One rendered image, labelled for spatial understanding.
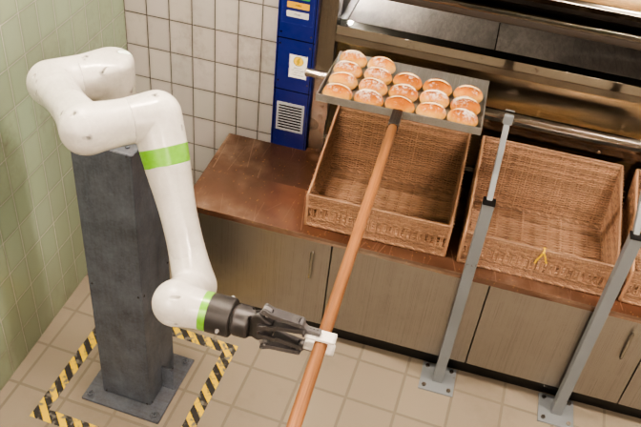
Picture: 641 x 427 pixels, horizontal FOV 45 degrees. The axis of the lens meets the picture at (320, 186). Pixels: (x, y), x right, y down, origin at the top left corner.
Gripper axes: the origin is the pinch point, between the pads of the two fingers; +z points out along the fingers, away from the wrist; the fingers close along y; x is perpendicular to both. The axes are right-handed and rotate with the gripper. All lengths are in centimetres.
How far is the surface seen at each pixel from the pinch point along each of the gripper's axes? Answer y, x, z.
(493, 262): 58, -105, 45
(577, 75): 2, -154, 59
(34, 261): 83, -71, -124
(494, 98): 19, -154, 32
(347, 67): -2, -118, -21
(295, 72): 25, -152, -48
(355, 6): 3, -175, -31
